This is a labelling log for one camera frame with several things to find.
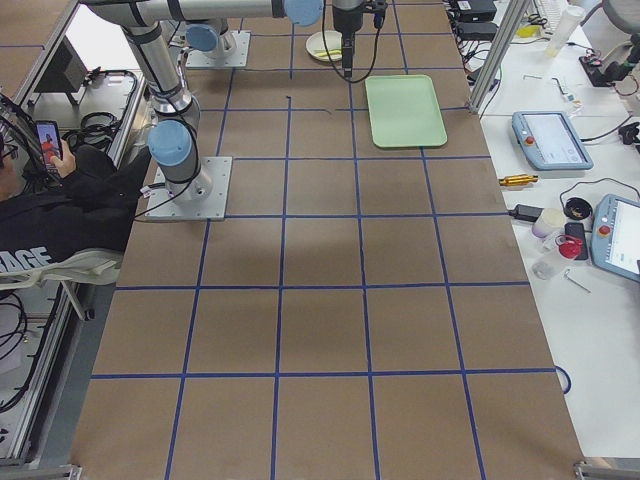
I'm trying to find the black coiled cable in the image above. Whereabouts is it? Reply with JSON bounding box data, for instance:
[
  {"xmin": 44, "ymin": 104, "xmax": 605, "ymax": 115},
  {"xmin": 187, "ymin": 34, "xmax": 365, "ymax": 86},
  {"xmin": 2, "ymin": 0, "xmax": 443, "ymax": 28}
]
[{"xmin": 62, "ymin": 110, "xmax": 122, "ymax": 151}]

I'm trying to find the black power supply box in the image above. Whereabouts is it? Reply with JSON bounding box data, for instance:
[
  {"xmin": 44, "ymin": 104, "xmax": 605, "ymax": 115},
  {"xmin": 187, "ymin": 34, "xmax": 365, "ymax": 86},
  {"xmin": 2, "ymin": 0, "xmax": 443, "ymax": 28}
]
[{"xmin": 454, "ymin": 22, "xmax": 498, "ymax": 41}]

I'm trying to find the gold cylindrical tool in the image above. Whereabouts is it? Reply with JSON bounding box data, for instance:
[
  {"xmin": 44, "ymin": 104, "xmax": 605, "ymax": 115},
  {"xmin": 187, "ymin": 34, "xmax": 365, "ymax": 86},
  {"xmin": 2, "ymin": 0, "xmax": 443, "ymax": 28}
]
[{"xmin": 498, "ymin": 174, "xmax": 539, "ymax": 187}]

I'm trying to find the aluminium frame post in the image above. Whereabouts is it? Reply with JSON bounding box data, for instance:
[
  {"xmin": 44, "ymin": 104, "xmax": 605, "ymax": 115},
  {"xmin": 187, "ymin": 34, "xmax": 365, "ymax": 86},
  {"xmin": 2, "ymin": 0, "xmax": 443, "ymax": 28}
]
[{"xmin": 467, "ymin": 0, "xmax": 529, "ymax": 113}]

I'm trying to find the silver allen key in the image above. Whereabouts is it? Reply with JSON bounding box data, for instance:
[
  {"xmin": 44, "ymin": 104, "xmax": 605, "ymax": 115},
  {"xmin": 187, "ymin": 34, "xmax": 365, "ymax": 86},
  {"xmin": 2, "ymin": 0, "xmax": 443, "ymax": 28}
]
[{"xmin": 563, "ymin": 269, "xmax": 592, "ymax": 294}]

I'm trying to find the black power adapter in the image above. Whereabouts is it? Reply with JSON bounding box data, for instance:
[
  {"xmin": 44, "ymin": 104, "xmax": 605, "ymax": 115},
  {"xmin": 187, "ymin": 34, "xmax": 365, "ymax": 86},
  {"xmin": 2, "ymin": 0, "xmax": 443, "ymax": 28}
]
[{"xmin": 508, "ymin": 204, "xmax": 543, "ymax": 223}]

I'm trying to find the teach pendant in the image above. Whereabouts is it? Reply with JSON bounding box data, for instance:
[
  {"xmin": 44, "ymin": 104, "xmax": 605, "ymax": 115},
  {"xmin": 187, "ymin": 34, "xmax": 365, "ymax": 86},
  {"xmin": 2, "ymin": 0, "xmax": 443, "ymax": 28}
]
[
  {"xmin": 511, "ymin": 111, "xmax": 593, "ymax": 171},
  {"xmin": 591, "ymin": 194, "xmax": 640, "ymax": 282}
]

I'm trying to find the black bowl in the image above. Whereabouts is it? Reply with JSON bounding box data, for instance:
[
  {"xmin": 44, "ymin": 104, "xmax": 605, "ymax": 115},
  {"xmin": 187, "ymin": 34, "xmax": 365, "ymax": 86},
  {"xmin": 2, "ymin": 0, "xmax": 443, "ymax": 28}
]
[{"xmin": 563, "ymin": 197, "xmax": 593, "ymax": 221}]

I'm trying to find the black box under shelf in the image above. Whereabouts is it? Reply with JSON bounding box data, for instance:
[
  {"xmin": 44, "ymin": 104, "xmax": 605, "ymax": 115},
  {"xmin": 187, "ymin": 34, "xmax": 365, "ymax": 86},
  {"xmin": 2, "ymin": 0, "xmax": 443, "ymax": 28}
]
[{"xmin": 35, "ymin": 36, "xmax": 88, "ymax": 105}]

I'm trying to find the person's hand holding phone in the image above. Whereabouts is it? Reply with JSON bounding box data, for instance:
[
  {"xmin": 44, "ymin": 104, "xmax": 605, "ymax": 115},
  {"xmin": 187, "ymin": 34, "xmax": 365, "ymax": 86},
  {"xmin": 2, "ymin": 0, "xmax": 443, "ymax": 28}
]
[{"xmin": 50, "ymin": 140, "xmax": 76, "ymax": 178}]

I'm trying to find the white round plate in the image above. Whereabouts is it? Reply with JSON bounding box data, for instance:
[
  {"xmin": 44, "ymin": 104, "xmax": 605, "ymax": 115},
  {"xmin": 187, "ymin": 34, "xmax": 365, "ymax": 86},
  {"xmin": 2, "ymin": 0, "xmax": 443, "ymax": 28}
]
[{"xmin": 305, "ymin": 30, "xmax": 342, "ymax": 62}]

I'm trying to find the clear plastic cup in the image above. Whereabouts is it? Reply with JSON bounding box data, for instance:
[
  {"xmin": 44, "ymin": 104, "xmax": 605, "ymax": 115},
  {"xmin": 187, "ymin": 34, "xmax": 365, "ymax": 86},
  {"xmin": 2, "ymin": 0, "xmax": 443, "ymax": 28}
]
[{"xmin": 531, "ymin": 249, "xmax": 564, "ymax": 280}]

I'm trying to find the yellow object on desk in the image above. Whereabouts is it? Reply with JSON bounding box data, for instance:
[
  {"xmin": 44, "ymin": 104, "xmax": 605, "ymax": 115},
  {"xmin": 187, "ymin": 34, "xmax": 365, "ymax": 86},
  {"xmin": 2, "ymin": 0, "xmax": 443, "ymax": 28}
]
[{"xmin": 516, "ymin": 25, "xmax": 543, "ymax": 39}]

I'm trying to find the lower teach pendant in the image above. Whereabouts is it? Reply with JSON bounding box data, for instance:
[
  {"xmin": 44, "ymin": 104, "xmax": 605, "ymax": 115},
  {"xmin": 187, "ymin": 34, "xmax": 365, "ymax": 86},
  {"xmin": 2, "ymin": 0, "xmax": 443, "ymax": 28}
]
[{"xmin": 591, "ymin": 194, "xmax": 640, "ymax": 282}]

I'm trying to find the upper teach pendant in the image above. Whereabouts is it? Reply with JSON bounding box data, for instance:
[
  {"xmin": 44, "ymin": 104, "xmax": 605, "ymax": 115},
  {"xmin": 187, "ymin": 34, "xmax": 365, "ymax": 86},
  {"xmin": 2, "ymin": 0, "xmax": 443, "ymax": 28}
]
[{"xmin": 511, "ymin": 111, "xmax": 593, "ymax": 171}]

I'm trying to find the seated person black hoodie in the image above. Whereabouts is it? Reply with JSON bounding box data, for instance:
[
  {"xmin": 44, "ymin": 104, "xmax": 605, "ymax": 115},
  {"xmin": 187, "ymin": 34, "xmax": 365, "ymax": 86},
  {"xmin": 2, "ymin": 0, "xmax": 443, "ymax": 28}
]
[{"xmin": 1, "ymin": 145, "xmax": 151, "ymax": 273}]

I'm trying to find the white lavender cup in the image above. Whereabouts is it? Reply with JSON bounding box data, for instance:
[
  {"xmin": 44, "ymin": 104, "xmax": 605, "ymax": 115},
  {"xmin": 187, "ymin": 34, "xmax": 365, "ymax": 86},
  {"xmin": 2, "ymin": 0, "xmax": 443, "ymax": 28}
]
[{"xmin": 531, "ymin": 208, "xmax": 566, "ymax": 239}]

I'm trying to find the yellow plastic fork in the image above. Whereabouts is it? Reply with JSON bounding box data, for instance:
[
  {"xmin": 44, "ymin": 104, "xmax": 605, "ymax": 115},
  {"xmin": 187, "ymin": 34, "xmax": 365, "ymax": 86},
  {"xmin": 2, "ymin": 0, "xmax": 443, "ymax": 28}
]
[{"xmin": 312, "ymin": 49, "xmax": 342, "ymax": 58}]

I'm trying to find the black phone on desk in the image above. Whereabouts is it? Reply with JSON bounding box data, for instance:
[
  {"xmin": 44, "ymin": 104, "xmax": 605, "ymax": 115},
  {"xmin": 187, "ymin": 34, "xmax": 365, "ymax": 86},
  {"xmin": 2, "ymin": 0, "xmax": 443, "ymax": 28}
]
[{"xmin": 564, "ymin": 222, "xmax": 589, "ymax": 261}]

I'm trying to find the light green tray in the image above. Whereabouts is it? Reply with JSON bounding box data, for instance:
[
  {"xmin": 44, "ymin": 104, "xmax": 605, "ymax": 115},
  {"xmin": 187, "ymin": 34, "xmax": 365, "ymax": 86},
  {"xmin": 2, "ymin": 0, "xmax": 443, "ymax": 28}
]
[{"xmin": 365, "ymin": 74, "xmax": 448, "ymax": 148}]

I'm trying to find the smartphone with lit screen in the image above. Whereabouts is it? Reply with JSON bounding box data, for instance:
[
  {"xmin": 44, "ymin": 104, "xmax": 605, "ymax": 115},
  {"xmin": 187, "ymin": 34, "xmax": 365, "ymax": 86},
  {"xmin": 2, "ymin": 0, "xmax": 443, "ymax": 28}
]
[{"xmin": 36, "ymin": 120, "xmax": 63, "ymax": 174}]

